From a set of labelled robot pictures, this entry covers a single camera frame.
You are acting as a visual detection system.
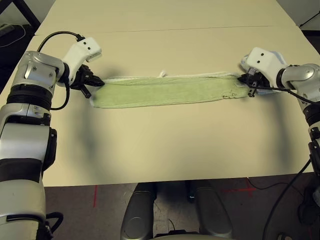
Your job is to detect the wooden side desk black frame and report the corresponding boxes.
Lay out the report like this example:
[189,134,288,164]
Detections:
[0,0,42,28]

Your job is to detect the thin white cable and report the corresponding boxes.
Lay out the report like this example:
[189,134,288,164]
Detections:
[0,24,27,48]

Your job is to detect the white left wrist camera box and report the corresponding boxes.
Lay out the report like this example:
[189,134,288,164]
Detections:
[62,37,103,83]

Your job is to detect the grey left robot leg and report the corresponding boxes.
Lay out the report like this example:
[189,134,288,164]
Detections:
[119,183,158,240]

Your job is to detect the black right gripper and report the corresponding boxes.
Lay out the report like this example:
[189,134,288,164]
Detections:
[237,69,270,97]

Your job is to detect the grey right robot leg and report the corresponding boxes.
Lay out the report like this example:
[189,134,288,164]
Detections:
[194,181,235,238]

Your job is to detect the thin black floor cable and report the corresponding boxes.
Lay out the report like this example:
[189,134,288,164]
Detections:
[247,177,303,193]

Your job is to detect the green towel white trim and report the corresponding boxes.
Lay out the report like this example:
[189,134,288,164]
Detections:
[89,69,247,110]

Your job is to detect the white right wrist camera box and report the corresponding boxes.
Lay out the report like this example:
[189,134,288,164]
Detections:
[246,47,283,86]

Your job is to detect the black tripod stand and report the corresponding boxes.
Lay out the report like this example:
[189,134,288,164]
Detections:
[298,9,320,28]

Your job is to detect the grey power adapter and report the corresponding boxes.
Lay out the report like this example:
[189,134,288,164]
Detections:
[0,23,15,36]

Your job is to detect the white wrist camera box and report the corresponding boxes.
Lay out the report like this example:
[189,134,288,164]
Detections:
[246,47,283,86]
[62,37,103,83]

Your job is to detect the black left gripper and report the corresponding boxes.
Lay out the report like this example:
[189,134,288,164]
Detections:
[72,64,105,99]

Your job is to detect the grey robot leg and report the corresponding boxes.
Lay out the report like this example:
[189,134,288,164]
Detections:
[194,181,235,238]
[119,183,158,240]

